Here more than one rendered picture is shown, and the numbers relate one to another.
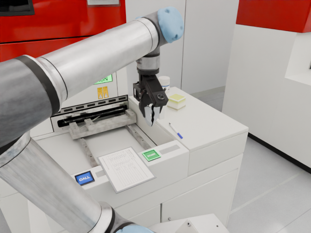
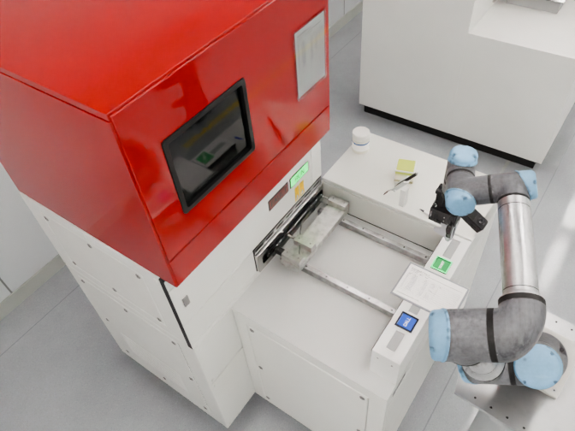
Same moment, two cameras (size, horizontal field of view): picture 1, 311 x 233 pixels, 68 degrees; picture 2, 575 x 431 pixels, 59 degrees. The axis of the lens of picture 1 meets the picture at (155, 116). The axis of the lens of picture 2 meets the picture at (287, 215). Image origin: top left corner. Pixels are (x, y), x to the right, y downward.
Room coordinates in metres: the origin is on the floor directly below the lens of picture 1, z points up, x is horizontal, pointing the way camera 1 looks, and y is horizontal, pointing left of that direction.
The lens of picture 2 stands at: (-0.04, 0.84, 2.39)
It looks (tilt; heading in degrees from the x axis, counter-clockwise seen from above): 48 degrees down; 339
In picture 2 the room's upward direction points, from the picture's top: 6 degrees counter-clockwise
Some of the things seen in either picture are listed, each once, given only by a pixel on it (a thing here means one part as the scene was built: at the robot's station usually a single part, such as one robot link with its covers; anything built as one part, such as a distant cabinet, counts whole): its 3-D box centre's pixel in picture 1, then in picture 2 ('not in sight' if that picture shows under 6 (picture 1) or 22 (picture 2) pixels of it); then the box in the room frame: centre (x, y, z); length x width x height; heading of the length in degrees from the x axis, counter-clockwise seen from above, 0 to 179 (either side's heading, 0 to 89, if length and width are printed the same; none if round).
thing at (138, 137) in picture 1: (139, 138); (372, 235); (1.03, 0.09, 0.84); 0.50 x 0.02 x 0.03; 30
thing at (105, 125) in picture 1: (103, 125); (316, 234); (1.12, 0.29, 0.87); 0.36 x 0.08 x 0.03; 120
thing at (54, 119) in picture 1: (92, 115); (291, 225); (1.18, 0.36, 0.89); 0.44 x 0.02 x 0.10; 120
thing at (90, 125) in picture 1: (89, 124); (305, 243); (1.08, 0.36, 0.89); 0.08 x 0.03 x 0.03; 30
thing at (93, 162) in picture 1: (89, 154); (336, 284); (0.90, 0.32, 0.84); 0.50 x 0.02 x 0.03; 30
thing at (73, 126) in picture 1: (74, 128); (293, 257); (1.04, 0.43, 0.89); 0.08 x 0.03 x 0.03; 30
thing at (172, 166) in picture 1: (122, 180); (423, 304); (0.66, 0.13, 0.89); 0.55 x 0.09 x 0.14; 120
